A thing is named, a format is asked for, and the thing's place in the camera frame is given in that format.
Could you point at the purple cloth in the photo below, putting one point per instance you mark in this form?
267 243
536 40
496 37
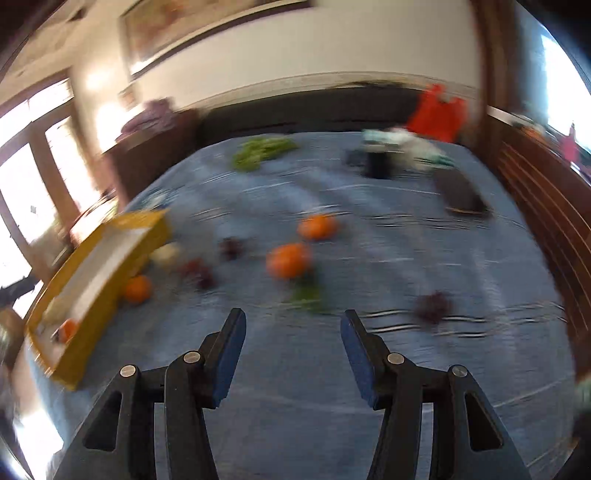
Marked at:
157 115

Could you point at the brown armchair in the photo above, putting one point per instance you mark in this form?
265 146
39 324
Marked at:
135 162

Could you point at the blue plaid tablecloth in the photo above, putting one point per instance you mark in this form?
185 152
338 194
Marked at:
293 410

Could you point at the orange tangerine near tray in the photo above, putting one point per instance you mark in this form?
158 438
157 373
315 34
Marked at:
137 290

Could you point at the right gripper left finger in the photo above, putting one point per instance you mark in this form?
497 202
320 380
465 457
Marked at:
116 440

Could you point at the orange tangerine with leaf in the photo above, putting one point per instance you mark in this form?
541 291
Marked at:
295 266

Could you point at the black smartphone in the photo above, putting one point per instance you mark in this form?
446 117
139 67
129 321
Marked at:
459 194

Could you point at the orange tangerine in tray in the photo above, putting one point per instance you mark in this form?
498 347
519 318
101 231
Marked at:
66 330

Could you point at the small black box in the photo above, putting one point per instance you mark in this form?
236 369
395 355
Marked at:
371 164

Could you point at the green lettuce leaves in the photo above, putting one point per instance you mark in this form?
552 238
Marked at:
254 152

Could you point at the red plastic bag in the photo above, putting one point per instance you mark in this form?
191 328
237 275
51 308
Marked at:
437 118

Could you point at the framed wall painting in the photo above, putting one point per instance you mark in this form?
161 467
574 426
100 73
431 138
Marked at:
156 30

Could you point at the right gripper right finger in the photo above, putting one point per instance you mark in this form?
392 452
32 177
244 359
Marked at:
469 439

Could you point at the dark red plum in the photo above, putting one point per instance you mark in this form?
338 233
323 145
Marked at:
231 248
434 308
199 273

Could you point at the yellow cardboard tray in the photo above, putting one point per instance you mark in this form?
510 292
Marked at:
87 288

